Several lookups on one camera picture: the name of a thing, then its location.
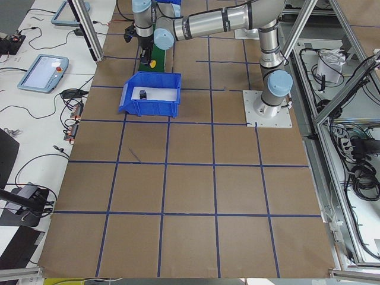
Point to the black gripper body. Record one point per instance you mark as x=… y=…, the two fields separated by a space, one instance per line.
x=144 y=45

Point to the red push button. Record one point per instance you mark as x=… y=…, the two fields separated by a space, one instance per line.
x=143 y=95

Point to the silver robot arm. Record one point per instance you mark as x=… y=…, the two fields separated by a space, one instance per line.
x=161 y=24

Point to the green conveyor belt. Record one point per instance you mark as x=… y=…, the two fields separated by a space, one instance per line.
x=159 y=56

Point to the white foam pad left bin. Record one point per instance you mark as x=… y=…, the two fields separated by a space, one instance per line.
x=164 y=94

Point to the blue right storage bin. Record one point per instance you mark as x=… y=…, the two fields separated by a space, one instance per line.
x=176 y=2

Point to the blue storage bin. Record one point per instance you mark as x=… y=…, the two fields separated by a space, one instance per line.
x=151 y=107
x=176 y=2

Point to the blue left storage bin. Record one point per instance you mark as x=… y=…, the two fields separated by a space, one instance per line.
x=151 y=107

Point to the far teach pendant tablet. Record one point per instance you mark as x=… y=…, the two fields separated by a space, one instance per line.
x=64 y=16

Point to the teach pendant tablet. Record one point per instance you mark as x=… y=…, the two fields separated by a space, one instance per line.
x=44 y=74
x=64 y=16

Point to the near teach pendant tablet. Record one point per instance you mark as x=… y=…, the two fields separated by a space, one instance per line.
x=44 y=74

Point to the aluminium frame post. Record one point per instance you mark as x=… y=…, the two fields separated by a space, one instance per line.
x=81 y=15

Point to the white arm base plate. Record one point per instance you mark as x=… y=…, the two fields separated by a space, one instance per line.
x=245 y=34
x=260 y=115

